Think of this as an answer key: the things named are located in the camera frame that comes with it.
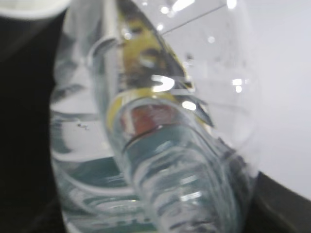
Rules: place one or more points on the green label water bottle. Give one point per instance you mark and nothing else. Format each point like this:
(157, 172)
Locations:
(154, 116)

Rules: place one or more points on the black table cloth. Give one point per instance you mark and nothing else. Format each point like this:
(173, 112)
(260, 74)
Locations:
(277, 209)

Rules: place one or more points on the black ceramic mug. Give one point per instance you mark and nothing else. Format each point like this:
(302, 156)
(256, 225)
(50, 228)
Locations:
(29, 33)

